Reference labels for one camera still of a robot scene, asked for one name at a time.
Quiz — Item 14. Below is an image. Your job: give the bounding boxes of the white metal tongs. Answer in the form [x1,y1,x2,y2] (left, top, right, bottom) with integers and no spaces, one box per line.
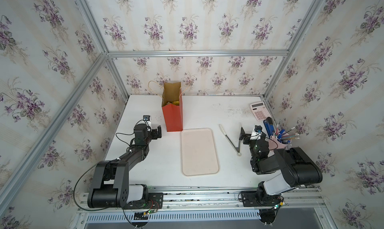
[219,124,242,156]

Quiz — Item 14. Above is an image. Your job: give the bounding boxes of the red paper bag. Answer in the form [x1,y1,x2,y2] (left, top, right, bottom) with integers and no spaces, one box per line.
[162,82,183,132]

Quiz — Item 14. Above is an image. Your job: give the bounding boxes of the long ridged yellow bread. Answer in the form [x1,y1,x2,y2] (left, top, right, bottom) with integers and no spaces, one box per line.
[166,100,180,106]

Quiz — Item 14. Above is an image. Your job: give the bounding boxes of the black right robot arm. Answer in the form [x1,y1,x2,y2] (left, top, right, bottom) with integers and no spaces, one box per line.
[239,126,323,199]

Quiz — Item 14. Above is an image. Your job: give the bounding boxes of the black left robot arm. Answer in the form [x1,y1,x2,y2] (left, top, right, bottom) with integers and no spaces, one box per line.
[87,123,162,209]

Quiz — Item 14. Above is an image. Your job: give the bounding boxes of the blue stapler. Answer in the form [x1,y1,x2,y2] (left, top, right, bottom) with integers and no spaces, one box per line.
[263,117,275,137]

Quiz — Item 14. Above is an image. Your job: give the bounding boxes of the pink pen holder cup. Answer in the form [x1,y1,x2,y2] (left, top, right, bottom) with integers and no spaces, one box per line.
[266,136,288,151]

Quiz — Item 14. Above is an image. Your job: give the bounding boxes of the pink calculator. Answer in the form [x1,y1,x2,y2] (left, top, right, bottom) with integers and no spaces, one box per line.
[250,101,271,121]

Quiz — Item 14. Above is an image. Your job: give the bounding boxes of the pens in holder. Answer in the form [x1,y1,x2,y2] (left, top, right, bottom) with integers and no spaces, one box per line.
[275,126,300,144]

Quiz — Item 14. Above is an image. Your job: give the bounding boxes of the beige plastic tray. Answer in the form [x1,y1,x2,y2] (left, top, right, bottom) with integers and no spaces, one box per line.
[180,128,220,177]

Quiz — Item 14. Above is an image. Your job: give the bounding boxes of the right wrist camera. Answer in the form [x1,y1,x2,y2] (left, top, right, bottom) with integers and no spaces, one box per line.
[252,125,263,137]

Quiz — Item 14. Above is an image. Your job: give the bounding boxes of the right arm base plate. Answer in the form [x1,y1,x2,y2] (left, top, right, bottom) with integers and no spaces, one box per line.
[238,191,284,208]

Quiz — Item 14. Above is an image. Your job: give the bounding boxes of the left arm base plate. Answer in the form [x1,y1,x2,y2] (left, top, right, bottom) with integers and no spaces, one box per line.
[124,193,164,211]

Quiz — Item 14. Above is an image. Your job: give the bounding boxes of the aluminium frame rail base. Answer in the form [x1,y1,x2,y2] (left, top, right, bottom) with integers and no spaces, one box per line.
[76,185,326,213]

